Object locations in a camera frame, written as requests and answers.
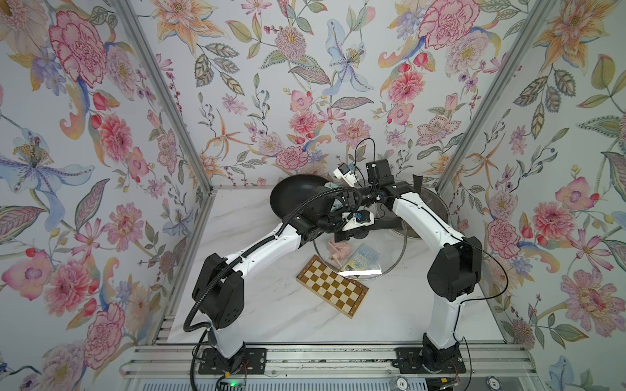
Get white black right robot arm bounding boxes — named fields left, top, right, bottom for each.
left=334, top=160, right=483, bottom=372

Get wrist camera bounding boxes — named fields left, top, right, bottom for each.
left=333, top=164, right=358, bottom=187
left=342, top=210, right=375, bottom=231

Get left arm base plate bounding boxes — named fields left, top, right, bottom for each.
left=197, top=346, right=267, bottom=375

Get aluminium corner frame right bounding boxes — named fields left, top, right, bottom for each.
left=435, top=0, right=554, bottom=195

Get black corrugated cable hose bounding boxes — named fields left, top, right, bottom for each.
left=183, top=186, right=363, bottom=391

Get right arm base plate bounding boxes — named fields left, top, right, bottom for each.
left=392, top=344, right=467, bottom=375

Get aluminium corner frame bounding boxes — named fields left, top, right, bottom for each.
left=112, top=0, right=213, bottom=194
left=435, top=0, right=554, bottom=195

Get pink small box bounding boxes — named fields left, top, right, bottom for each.
left=327, top=239, right=352, bottom=268

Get yellow blue calculator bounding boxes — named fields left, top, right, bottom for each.
left=339, top=244, right=382, bottom=279

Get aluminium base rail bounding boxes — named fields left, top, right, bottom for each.
left=122, top=343, right=544, bottom=390

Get black frying pan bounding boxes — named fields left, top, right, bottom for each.
left=270, top=174, right=346, bottom=233

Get glass pot lid black handle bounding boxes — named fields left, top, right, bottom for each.
left=392, top=176, right=453, bottom=248

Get aluminium corner frame left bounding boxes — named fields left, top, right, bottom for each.
left=112, top=0, right=213, bottom=194

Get wooden chessboard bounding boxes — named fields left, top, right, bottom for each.
left=296, top=256, right=368, bottom=319

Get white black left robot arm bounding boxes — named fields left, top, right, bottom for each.
left=184, top=215, right=342, bottom=360

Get light green cloth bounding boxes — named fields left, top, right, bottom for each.
left=324, top=182, right=345, bottom=213

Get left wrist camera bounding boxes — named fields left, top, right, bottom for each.
left=342, top=210, right=375, bottom=231

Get brown frying pan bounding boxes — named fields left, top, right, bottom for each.
left=399, top=192, right=450, bottom=245

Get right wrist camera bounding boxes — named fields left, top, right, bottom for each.
left=333, top=164, right=358, bottom=187

